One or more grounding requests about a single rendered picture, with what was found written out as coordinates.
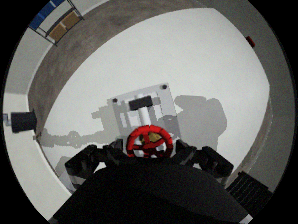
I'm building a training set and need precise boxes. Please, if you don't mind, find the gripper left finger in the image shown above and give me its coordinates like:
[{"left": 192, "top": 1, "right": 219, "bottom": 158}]
[{"left": 64, "top": 138, "right": 130, "bottom": 181}]

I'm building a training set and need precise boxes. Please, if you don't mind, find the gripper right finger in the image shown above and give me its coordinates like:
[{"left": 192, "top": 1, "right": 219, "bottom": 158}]
[{"left": 171, "top": 139, "right": 235, "bottom": 180}]

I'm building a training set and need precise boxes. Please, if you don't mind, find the red handwheel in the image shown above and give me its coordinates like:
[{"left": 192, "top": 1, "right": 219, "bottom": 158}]
[{"left": 125, "top": 124, "right": 175, "bottom": 159}]

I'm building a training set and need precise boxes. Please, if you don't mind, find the dark floor grate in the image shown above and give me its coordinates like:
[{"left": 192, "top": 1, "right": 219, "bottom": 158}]
[{"left": 226, "top": 171, "right": 273, "bottom": 215}]

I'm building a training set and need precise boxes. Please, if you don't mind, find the white table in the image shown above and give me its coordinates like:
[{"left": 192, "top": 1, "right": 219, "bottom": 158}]
[{"left": 33, "top": 7, "right": 271, "bottom": 201}]

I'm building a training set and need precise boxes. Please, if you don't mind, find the black shelf unit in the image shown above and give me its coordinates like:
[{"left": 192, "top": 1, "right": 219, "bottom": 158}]
[{"left": 28, "top": 0, "right": 85, "bottom": 46}]

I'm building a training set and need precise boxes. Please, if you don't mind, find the brown cardboard box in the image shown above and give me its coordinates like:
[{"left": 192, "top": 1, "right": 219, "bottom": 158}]
[
  {"left": 48, "top": 23, "right": 68, "bottom": 43},
  {"left": 61, "top": 11, "right": 82, "bottom": 30}
]

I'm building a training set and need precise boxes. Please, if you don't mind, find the blue storage box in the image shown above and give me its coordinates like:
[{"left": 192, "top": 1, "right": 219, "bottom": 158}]
[
  {"left": 41, "top": 1, "right": 57, "bottom": 15},
  {"left": 29, "top": 11, "right": 47, "bottom": 30}
]

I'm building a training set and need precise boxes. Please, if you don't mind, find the black wall box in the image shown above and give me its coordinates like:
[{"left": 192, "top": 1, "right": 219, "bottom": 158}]
[{"left": 10, "top": 111, "right": 37, "bottom": 134}]

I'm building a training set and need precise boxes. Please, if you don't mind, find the grey base plate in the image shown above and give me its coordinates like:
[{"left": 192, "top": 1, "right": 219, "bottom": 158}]
[{"left": 106, "top": 82, "right": 181, "bottom": 148}]

